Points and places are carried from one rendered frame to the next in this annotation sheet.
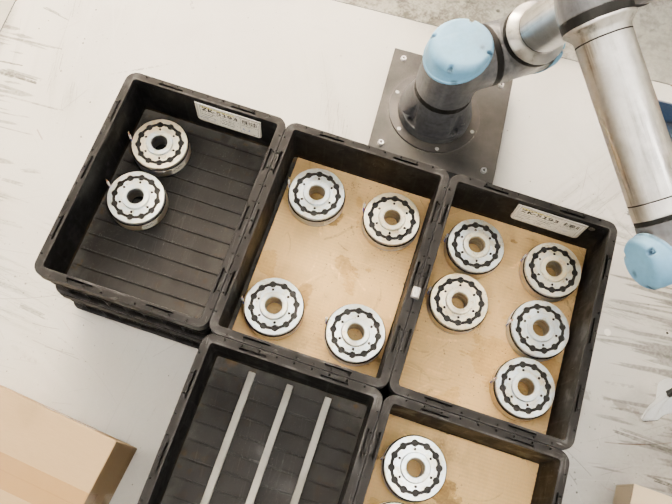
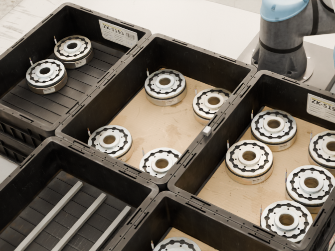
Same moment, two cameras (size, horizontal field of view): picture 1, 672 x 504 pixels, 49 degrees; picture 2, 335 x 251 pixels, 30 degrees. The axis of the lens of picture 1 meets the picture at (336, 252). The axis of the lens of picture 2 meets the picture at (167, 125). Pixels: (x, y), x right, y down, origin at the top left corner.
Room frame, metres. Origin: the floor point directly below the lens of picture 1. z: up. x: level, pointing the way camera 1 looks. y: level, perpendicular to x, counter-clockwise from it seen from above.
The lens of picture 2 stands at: (-0.46, -0.53, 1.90)
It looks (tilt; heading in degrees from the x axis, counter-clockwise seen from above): 46 degrees down; 31
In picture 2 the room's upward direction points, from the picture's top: 9 degrees counter-clockwise
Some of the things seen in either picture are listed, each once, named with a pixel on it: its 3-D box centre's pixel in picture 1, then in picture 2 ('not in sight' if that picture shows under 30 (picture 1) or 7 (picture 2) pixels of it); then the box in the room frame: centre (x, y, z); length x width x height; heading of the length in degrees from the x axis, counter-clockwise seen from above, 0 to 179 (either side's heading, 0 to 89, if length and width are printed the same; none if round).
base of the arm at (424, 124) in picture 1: (439, 99); (279, 50); (0.80, -0.16, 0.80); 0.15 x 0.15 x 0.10
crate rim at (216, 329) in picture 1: (334, 249); (158, 103); (0.41, 0.00, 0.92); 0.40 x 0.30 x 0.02; 170
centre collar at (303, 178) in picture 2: (540, 328); (311, 183); (0.35, -0.37, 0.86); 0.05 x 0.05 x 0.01
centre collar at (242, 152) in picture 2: (459, 300); (249, 156); (0.37, -0.22, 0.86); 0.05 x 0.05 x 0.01
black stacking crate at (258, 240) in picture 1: (332, 259); (161, 119); (0.41, 0.00, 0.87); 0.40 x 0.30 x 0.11; 170
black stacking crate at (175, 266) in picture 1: (171, 206); (64, 78); (0.46, 0.30, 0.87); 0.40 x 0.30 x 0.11; 170
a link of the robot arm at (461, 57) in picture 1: (456, 62); (286, 14); (0.81, -0.17, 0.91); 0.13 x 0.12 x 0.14; 120
